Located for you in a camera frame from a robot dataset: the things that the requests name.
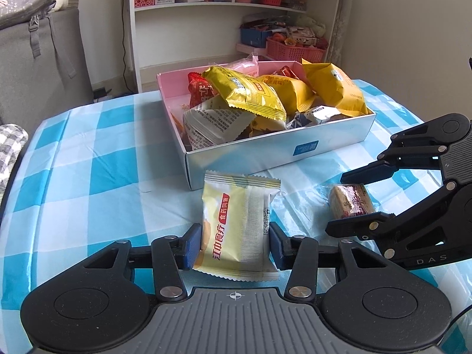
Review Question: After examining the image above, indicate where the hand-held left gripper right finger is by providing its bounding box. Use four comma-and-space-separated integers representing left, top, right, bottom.
269, 222, 388, 301

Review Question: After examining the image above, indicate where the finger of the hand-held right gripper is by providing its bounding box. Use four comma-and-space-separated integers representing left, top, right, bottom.
325, 181, 461, 261
341, 114, 472, 186

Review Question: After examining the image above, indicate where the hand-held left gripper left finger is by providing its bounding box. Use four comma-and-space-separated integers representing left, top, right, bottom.
83, 223, 203, 303

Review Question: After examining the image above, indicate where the brown bar packet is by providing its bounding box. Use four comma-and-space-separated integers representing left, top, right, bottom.
328, 183, 377, 219

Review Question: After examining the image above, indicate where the pale yellow biscuit packet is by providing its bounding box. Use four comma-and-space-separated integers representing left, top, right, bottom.
192, 170, 281, 283

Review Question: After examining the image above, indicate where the blue and white small packet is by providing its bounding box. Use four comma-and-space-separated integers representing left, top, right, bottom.
286, 112, 314, 128

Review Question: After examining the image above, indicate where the pink cardboard box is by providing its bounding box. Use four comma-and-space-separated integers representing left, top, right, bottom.
156, 59, 377, 191

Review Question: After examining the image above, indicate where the orange-yellow snack packet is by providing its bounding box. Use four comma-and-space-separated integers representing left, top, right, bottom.
258, 75, 317, 113
301, 58, 369, 116

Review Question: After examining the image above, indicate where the white triangular snack packet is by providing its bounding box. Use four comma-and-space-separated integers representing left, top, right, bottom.
183, 98, 257, 152

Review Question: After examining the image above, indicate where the red snack packet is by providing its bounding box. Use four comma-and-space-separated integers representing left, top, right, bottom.
273, 65, 300, 80
188, 73, 215, 106

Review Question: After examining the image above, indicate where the lemon yellow snack packet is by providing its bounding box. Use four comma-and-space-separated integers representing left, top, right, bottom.
201, 65, 287, 122

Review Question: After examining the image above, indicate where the blue checked tablecloth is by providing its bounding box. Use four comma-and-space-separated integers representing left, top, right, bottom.
0, 77, 472, 354

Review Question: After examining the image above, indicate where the pink plastic basket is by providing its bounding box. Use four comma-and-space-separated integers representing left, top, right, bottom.
266, 37, 326, 63

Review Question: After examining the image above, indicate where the patterned small box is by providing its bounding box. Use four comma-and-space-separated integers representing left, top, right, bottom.
286, 27, 318, 47

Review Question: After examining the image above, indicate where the pale green plush toy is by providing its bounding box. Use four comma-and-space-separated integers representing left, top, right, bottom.
295, 17, 327, 38

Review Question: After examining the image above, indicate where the pale pink small rack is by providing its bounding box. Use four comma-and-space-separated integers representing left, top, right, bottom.
236, 42, 268, 60

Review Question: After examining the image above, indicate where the blue box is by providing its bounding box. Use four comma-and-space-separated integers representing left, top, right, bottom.
240, 27, 273, 48

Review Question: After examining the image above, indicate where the grey checked cushion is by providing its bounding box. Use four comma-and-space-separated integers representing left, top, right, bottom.
0, 123, 29, 192

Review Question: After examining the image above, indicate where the white shelf unit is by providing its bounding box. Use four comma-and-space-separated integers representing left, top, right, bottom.
122, 0, 355, 94

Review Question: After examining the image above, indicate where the grey sofa chair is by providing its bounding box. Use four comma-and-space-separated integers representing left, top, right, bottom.
0, 7, 94, 126

